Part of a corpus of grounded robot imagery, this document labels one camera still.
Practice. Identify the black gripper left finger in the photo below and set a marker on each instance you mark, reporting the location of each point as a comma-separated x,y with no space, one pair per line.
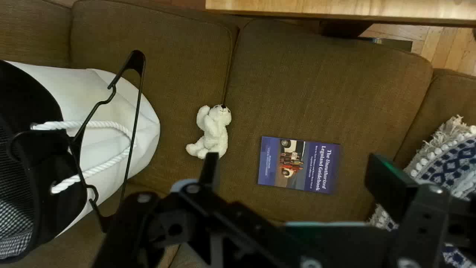
209,223

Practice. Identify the white plush bear toy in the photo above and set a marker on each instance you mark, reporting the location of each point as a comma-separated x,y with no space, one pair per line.
213,128

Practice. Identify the blue paperback book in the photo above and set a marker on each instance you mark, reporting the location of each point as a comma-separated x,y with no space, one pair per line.
268,164

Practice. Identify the blue white patterned fringed pillow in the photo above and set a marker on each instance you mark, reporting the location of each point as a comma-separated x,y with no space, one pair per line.
447,158

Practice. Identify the white laundry bag black mesh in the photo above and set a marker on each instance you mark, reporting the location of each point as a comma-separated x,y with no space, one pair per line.
64,94

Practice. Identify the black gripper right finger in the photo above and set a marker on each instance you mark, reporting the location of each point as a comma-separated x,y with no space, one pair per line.
421,217

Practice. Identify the brown fabric sofa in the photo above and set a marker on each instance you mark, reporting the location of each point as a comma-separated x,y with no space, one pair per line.
307,89

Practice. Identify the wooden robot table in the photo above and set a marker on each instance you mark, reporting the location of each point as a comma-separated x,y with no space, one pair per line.
347,9

